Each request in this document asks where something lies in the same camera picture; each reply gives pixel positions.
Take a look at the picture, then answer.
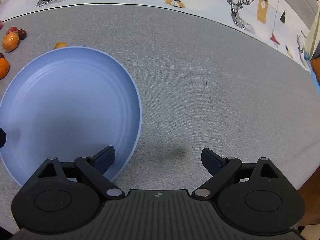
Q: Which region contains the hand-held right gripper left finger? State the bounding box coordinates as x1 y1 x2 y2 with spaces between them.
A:
37 145 126 201

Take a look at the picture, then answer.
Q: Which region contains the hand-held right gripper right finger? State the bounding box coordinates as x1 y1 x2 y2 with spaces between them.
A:
192 148 279 201

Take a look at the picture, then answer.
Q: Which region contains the blue plate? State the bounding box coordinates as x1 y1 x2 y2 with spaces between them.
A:
0 46 143 187

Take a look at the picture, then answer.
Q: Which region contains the orange tangerine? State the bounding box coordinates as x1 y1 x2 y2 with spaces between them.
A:
0 58 10 79

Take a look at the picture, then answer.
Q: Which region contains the wrapped orange fruit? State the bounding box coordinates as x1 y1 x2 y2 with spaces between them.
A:
2 32 20 52

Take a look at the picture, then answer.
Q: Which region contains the orange object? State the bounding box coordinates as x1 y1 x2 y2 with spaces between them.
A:
310 56 320 83

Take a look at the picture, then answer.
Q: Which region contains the pale yellow cloth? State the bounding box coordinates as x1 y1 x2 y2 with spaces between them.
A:
304 15 320 61

